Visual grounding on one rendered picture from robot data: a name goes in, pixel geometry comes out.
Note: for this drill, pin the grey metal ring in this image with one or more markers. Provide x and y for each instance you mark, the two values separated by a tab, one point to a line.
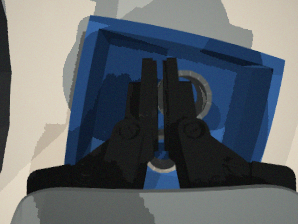
204	94
161	166

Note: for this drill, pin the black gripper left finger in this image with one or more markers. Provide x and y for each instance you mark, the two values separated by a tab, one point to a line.
121	161

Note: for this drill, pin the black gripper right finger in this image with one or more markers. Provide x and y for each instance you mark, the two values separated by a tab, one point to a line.
206	161

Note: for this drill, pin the blue crate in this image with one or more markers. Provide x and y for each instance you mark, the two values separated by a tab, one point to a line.
245	83

